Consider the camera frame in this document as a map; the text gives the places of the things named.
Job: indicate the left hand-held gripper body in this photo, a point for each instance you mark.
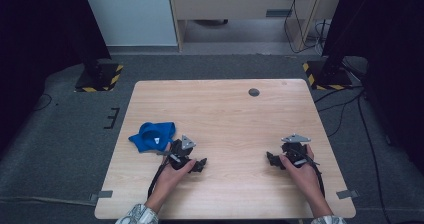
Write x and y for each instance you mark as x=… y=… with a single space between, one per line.
x=178 y=154

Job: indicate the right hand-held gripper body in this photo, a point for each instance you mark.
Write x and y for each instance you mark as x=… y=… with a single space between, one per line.
x=295 y=152

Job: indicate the blue cloth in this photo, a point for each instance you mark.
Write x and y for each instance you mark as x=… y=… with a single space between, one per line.
x=146 y=140

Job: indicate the person's left hand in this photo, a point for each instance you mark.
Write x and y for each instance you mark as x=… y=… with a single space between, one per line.
x=170 y=180

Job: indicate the person's right hand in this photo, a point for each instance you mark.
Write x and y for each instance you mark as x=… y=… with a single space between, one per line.
x=305 y=179

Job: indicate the grey tape piece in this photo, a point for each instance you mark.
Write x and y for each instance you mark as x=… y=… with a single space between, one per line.
x=346 y=194
x=101 y=195

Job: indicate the round dark table grommet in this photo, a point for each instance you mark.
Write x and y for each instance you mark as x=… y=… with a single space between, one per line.
x=254 y=92

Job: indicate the striped black stand base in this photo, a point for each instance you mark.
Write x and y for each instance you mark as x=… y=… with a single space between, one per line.
x=328 y=77
x=100 y=79

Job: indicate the dark object under desk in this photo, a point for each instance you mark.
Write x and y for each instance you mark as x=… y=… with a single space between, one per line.
x=210 y=22

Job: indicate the white panel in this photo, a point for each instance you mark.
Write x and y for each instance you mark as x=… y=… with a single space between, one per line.
x=130 y=14

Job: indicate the dark curtain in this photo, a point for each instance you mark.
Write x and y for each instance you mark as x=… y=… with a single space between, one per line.
x=390 y=34
x=40 y=34

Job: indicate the light wooden desk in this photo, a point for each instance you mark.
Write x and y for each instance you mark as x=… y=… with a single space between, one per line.
x=233 y=0

